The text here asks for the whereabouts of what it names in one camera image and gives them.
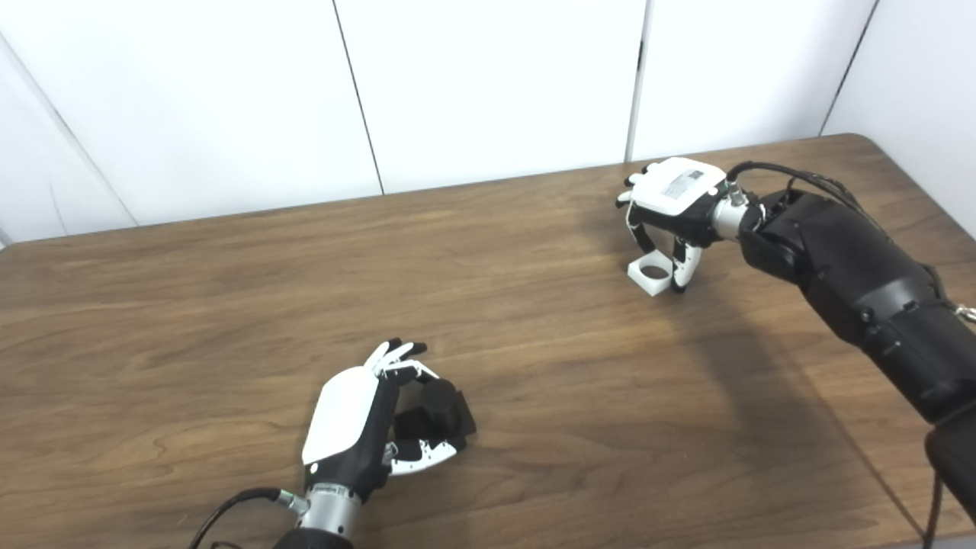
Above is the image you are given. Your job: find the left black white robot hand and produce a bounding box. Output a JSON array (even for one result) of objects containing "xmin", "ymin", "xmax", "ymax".
[{"xmin": 301, "ymin": 338, "xmax": 477, "ymax": 504}]

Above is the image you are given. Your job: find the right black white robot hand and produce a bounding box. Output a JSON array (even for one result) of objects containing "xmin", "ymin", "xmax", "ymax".
[{"xmin": 616, "ymin": 156, "xmax": 729, "ymax": 294}]

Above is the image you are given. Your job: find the black peg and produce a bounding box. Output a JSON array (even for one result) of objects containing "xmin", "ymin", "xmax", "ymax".
[{"xmin": 393, "ymin": 379, "xmax": 477, "ymax": 443}]

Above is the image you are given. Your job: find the white square piece with hole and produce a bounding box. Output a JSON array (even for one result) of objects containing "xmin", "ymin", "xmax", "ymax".
[{"xmin": 627, "ymin": 254, "xmax": 679, "ymax": 297}]

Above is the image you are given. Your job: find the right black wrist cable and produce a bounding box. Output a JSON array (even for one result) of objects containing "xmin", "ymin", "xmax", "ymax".
[{"xmin": 726, "ymin": 161, "xmax": 870, "ymax": 222}]

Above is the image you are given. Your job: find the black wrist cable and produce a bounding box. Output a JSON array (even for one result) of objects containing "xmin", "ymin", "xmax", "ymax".
[
  {"xmin": 187, "ymin": 488, "xmax": 310, "ymax": 549},
  {"xmin": 726, "ymin": 161, "xmax": 870, "ymax": 222}
]

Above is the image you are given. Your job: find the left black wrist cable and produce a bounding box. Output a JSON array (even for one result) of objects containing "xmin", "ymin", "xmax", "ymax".
[{"xmin": 187, "ymin": 488, "xmax": 310, "ymax": 549}]

